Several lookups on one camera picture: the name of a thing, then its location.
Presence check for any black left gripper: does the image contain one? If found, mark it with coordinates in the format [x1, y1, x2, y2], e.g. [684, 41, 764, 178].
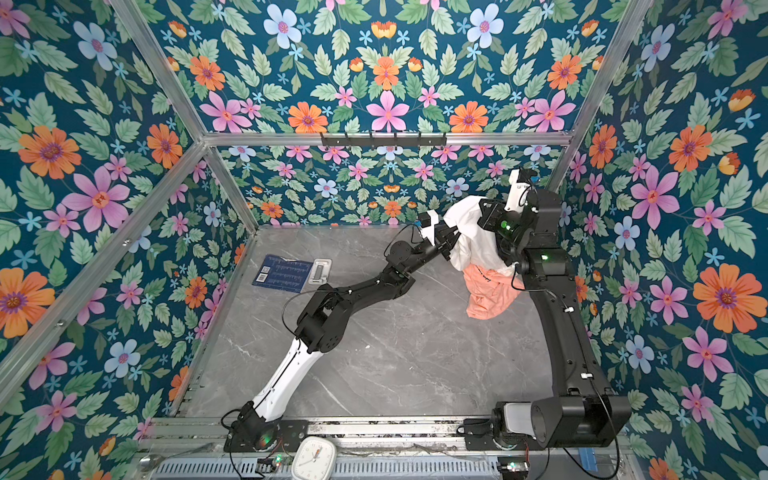
[403, 219, 462, 275]

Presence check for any white cloth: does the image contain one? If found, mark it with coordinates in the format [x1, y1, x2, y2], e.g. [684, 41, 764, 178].
[443, 196, 513, 277]

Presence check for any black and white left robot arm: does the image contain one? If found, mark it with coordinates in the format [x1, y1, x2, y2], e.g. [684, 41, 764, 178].
[224, 214, 461, 453]

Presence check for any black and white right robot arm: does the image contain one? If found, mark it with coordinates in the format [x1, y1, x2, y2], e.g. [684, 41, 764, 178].
[478, 189, 631, 448]

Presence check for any salmon pink cloth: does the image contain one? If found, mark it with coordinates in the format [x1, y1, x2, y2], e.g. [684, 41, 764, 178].
[463, 264, 524, 320]

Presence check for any dark blue printed card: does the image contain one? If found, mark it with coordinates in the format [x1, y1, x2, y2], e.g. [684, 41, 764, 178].
[252, 254, 313, 293]

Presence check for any white square timer clock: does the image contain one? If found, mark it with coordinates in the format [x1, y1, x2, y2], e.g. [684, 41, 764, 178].
[291, 436, 338, 480]

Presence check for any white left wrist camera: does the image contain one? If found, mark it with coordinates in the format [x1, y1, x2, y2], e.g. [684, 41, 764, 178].
[418, 210, 440, 245]

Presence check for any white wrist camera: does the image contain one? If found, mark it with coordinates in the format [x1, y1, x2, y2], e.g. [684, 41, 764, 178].
[504, 168, 538, 212]
[418, 210, 440, 245]

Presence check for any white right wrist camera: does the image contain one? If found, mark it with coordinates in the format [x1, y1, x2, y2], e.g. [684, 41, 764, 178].
[504, 168, 538, 212]

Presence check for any black hook rail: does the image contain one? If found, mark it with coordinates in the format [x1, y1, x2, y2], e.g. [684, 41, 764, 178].
[320, 133, 448, 148]

